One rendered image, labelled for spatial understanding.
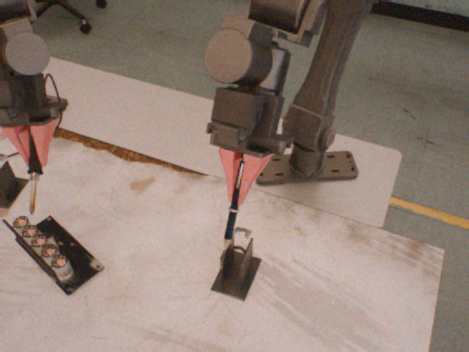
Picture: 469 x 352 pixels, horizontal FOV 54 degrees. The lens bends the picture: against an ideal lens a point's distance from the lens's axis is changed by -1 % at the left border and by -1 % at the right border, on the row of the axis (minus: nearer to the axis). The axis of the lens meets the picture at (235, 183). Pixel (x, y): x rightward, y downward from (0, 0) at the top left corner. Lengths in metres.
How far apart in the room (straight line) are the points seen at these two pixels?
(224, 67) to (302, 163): 0.41
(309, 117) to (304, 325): 0.34
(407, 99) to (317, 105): 1.72
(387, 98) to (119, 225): 1.84
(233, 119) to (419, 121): 1.93
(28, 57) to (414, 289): 0.67
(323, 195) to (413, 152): 1.34
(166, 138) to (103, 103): 0.20
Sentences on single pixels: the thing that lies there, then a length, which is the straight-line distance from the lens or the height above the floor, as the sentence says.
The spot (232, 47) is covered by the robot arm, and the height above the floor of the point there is 1.15.
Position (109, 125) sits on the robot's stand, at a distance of 1.06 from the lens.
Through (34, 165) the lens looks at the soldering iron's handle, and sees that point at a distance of 0.82.
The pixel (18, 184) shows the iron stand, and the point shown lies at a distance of 0.98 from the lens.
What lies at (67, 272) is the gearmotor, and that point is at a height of 0.79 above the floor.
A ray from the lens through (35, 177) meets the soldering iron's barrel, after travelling 0.81.
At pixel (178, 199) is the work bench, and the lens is 0.88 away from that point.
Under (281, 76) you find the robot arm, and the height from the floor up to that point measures 1.08.
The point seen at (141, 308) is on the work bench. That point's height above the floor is 0.75.
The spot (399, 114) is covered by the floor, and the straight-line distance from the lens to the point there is 2.39.
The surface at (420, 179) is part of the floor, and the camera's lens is 2.09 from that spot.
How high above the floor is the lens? 1.41
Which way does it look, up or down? 47 degrees down
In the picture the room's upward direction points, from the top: straight up
